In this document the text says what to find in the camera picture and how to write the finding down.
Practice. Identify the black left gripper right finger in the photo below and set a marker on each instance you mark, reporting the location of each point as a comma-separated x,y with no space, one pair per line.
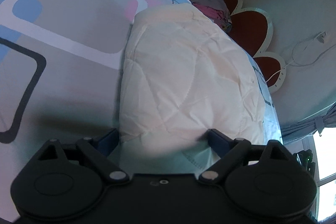
237,153

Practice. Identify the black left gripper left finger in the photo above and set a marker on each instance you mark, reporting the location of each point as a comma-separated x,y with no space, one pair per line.
83,162

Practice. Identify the cream quilted comforter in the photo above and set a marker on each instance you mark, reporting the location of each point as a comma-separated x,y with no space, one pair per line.
182,75

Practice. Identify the red flower-shaped headboard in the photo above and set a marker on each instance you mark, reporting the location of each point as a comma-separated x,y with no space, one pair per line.
252,29

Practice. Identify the patterned grey pink bedsheet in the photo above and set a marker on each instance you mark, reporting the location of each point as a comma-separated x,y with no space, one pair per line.
61,63

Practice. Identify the grey pink pillow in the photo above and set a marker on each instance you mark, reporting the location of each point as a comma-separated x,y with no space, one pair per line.
215,10

